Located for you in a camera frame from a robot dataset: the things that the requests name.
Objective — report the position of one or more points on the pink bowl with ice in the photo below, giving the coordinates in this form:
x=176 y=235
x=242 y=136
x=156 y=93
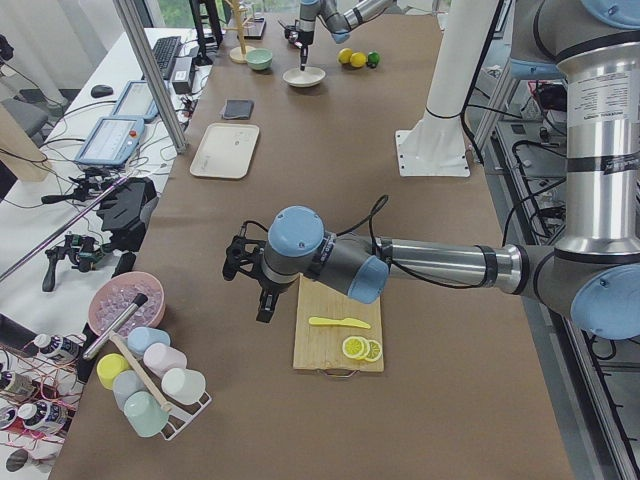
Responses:
x=118 y=293

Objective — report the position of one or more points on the beige rabbit tray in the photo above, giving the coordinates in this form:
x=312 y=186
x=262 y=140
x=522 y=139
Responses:
x=225 y=151

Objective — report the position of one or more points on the yellow plastic knife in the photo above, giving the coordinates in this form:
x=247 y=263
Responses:
x=347 y=322

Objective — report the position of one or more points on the grey plastic cup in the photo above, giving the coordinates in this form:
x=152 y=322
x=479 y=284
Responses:
x=125 y=385

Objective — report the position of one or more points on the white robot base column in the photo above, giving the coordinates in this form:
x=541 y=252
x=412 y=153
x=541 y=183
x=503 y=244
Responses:
x=435 y=146

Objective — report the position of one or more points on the black keyboard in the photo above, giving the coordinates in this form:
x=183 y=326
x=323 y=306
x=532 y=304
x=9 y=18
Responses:
x=165 y=51

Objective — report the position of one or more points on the grey folded cloth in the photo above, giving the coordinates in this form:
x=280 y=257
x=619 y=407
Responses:
x=237 y=109

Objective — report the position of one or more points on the mint green plastic cup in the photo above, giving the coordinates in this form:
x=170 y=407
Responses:
x=145 y=414

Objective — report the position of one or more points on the wooden mug tree stand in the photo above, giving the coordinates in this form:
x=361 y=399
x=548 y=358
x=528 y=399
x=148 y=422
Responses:
x=238 y=54

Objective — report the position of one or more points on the white plastic cup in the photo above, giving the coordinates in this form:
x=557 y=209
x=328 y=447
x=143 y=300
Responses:
x=184 y=385

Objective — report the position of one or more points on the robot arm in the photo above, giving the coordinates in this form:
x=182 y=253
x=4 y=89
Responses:
x=591 y=274
x=339 y=24

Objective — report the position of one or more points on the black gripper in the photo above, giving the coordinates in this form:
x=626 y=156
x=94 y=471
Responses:
x=303 y=42
x=270 y=291

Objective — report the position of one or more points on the white round plate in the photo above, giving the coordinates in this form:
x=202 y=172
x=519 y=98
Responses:
x=309 y=77

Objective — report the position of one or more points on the yellow lemon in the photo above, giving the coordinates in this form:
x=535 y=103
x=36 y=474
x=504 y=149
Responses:
x=358 y=60
x=344 y=56

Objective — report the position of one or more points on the black computer mouse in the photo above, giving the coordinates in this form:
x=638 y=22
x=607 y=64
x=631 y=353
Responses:
x=101 y=91

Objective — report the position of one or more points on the aluminium frame post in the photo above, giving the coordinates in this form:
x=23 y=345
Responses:
x=135 y=32

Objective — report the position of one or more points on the teach pendant tablet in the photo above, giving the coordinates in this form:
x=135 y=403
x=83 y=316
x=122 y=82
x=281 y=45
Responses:
x=112 y=142
x=136 y=100

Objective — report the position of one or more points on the lemon slice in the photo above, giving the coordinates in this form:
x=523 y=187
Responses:
x=375 y=351
x=355 y=347

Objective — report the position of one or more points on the bamboo cutting board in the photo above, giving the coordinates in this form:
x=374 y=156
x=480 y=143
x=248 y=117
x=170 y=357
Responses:
x=320 y=347

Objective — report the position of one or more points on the white wire cup rack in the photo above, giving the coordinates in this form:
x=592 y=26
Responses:
x=174 y=418

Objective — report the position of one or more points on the pink plastic cup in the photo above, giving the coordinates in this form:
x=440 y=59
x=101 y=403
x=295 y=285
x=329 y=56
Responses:
x=159 y=358

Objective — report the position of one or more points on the green lime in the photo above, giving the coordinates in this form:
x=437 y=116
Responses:
x=373 y=59

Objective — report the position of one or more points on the blue plastic cup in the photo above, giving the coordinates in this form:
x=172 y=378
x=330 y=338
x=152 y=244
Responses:
x=141 y=338

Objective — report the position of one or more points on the yellow plastic cup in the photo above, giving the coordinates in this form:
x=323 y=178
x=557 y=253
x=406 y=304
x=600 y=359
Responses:
x=109 y=367

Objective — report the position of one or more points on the metal tongs black tip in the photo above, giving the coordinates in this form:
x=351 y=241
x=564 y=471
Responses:
x=91 y=351

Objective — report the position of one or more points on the mint green bowl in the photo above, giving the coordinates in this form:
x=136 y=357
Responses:
x=259 y=59

